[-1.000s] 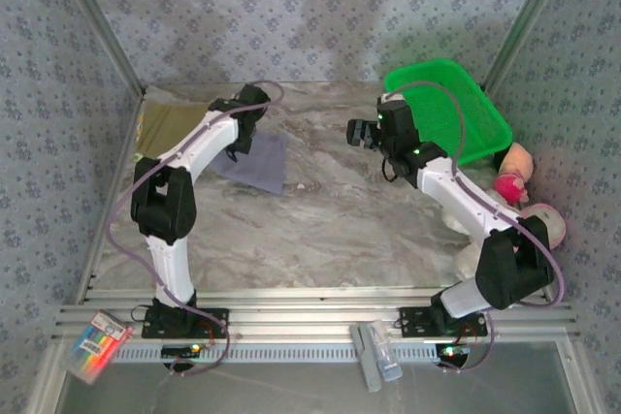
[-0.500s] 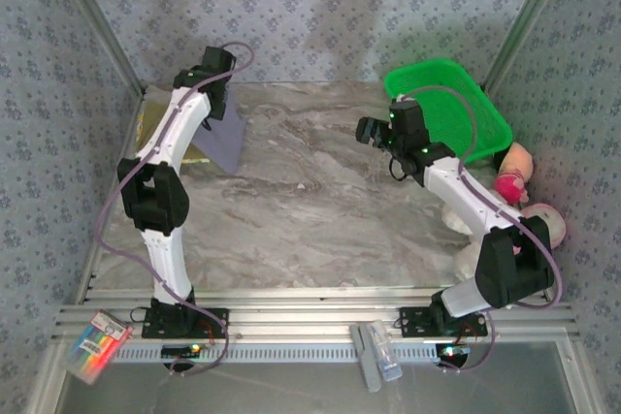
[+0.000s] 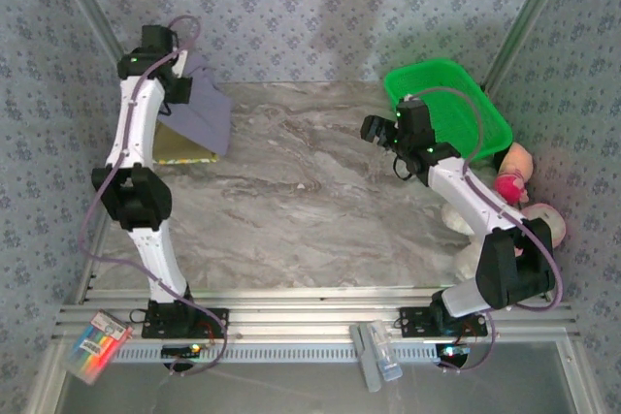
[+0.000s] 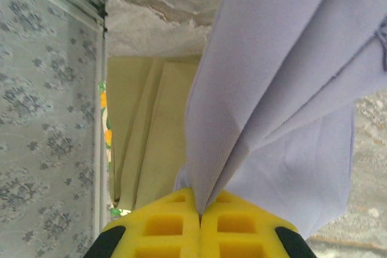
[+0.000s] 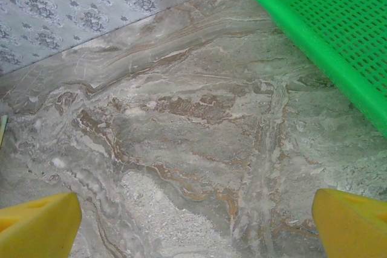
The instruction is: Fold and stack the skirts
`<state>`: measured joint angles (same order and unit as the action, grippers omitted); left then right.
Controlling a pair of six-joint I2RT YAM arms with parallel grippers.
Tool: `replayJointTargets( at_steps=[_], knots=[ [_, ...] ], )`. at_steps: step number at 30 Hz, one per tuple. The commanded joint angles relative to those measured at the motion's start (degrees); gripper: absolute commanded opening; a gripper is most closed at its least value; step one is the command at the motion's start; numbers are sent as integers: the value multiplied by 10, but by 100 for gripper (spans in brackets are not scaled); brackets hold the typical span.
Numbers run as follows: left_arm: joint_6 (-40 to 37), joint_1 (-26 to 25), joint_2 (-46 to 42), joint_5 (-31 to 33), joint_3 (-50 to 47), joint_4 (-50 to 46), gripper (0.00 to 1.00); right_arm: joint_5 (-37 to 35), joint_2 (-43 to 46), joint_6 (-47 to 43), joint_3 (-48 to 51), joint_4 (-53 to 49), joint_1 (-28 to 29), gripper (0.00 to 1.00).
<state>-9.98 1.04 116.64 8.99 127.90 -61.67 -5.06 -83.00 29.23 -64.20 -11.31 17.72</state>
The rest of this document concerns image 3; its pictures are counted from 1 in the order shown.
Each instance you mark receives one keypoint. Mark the olive green skirt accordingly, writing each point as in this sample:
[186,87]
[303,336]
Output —
[174,147]

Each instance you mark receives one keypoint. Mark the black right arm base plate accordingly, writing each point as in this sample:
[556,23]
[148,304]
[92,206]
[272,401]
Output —
[412,322]

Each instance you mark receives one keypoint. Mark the aluminium frame post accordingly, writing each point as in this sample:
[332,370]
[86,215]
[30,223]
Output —
[528,16]
[92,7]

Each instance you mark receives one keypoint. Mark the green plastic basket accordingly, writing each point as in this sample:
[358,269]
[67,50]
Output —
[461,89]

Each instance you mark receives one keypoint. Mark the colourful marker pack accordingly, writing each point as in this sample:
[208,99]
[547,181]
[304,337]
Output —
[94,348]

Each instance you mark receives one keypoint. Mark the peach plush doll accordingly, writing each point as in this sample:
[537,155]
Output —
[516,159]

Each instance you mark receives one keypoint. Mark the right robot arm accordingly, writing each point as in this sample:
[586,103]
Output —
[466,191]

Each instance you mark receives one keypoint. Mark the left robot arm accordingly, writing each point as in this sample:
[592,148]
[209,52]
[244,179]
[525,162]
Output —
[155,259]

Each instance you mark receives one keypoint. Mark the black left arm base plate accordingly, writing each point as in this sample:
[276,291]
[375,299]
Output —
[213,324]

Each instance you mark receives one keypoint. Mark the aluminium rail frame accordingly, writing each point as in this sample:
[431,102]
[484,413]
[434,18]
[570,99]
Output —
[315,312]

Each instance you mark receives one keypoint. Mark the grey purple skirt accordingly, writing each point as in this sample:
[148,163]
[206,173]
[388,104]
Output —
[204,113]

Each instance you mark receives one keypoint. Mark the grey plastic bracket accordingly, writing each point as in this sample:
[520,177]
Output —
[369,375]

